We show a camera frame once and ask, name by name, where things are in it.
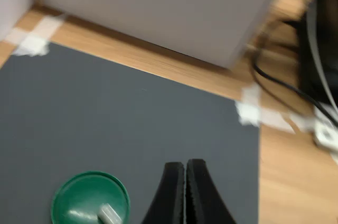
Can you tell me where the small white plastic terminal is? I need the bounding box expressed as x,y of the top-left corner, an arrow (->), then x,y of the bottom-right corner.
97,202 -> 122,224

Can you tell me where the round green lid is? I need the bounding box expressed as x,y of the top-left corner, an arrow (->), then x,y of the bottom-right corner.
51,171 -> 131,224

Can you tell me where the dark grey mat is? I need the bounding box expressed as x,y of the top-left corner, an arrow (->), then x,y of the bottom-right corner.
0,41 -> 261,224

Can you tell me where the white tape piece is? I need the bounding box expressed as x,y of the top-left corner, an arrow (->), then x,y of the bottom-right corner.
2,14 -> 67,58
234,83 -> 298,134

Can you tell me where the black cable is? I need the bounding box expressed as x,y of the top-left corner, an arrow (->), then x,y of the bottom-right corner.
251,48 -> 338,127

